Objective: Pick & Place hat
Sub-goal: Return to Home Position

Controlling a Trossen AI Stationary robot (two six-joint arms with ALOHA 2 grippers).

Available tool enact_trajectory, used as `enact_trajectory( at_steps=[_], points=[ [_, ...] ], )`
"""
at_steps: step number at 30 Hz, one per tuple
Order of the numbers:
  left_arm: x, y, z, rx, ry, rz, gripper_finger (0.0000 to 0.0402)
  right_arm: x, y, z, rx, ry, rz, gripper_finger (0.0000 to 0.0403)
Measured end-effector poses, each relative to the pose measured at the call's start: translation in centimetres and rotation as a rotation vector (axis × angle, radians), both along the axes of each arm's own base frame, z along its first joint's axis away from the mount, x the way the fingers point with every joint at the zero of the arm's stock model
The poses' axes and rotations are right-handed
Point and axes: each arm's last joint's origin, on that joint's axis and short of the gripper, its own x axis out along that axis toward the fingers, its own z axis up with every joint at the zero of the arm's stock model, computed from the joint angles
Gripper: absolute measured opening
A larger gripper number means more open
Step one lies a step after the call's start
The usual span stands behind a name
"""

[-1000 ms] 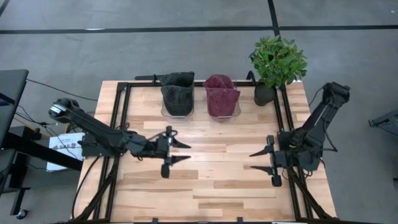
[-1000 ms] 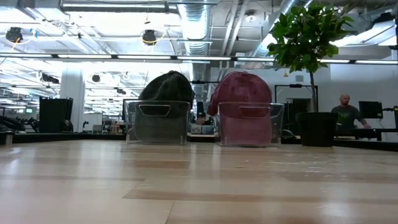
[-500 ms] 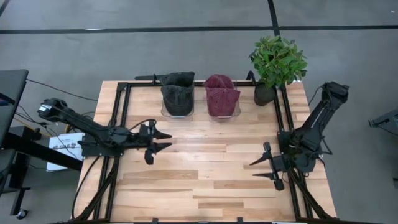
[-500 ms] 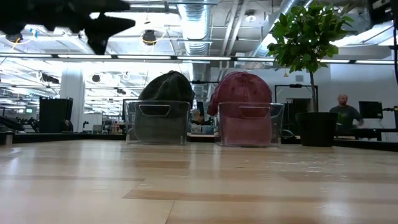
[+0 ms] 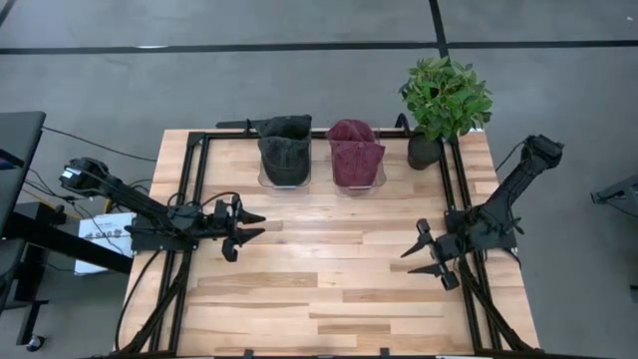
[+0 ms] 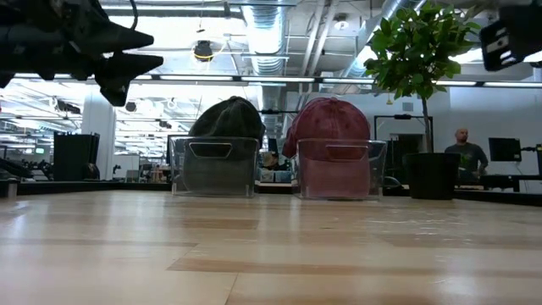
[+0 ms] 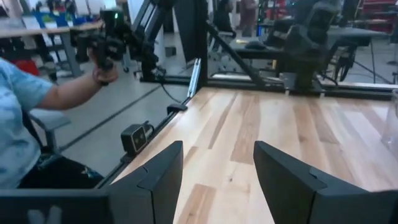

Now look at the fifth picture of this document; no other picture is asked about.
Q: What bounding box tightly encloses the white paper sheet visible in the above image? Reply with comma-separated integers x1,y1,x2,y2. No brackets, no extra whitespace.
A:
74,212,139,276

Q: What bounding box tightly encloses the black floor cable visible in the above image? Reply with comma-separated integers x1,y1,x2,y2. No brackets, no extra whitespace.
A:
42,127,159,164

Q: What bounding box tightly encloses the green leafy plant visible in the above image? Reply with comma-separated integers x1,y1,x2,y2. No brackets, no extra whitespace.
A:
398,55,494,144

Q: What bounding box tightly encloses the clear plastic bin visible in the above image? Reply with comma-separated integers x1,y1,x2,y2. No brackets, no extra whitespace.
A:
257,118,314,195
330,118,389,191

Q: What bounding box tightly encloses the grey stand foot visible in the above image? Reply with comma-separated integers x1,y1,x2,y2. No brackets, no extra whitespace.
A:
589,174,638,220

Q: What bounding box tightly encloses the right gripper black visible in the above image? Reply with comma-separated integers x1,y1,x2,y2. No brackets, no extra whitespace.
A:
400,217,463,292

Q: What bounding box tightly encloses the black side desk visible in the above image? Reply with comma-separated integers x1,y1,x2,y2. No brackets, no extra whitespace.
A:
0,110,134,350

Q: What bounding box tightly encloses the black plant pot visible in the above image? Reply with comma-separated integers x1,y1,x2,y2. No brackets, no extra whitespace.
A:
406,130,445,172

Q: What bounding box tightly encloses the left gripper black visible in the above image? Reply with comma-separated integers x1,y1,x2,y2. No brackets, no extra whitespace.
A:
212,193,267,264

